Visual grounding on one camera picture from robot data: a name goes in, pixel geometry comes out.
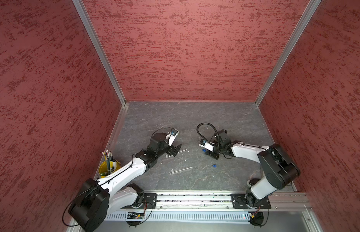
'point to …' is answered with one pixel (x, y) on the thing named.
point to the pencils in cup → (111, 164)
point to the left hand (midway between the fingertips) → (174, 141)
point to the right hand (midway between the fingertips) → (207, 151)
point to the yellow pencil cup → (103, 169)
